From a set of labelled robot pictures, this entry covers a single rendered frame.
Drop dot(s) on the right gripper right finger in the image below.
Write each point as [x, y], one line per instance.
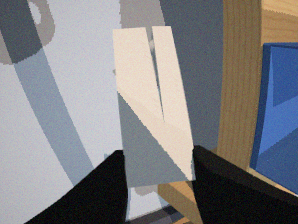
[227, 194]

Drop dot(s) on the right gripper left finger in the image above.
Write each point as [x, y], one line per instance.
[99, 198]

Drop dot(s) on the blue open tray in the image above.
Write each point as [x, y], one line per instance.
[275, 147]

